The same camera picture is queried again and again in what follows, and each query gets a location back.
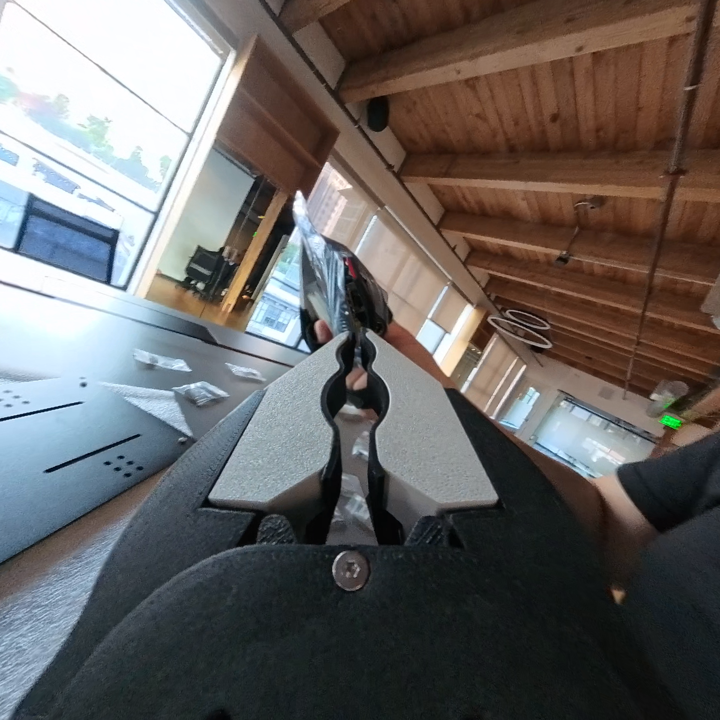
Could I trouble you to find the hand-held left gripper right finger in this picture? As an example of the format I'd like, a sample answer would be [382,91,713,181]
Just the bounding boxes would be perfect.
[363,332,499,546]

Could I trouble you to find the black office chair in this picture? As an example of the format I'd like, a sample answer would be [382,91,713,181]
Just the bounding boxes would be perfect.
[16,194,120,287]

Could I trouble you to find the black metal base plate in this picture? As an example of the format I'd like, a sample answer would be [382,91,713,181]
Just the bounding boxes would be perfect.
[0,372,194,563]

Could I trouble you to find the person's right hand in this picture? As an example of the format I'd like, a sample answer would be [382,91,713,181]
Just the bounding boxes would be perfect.
[313,319,389,391]

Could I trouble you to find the white foam sheet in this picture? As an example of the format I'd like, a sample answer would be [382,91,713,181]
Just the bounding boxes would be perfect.
[0,381,198,712]

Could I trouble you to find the silver plastic parts bag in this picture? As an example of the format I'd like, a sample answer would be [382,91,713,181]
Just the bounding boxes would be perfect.
[291,189,395,539]

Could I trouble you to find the large office windows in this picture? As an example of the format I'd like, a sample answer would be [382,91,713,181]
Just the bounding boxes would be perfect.
[0,0,485,361]

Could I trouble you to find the ring pendant lamp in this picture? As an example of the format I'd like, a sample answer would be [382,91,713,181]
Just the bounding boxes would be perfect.
[484,309,557,352]

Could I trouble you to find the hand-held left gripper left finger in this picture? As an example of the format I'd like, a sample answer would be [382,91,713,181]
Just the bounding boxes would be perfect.
[207,334,350,546]

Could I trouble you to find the person's right forearm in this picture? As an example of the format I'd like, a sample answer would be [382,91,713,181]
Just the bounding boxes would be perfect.
[383,324,662,599]

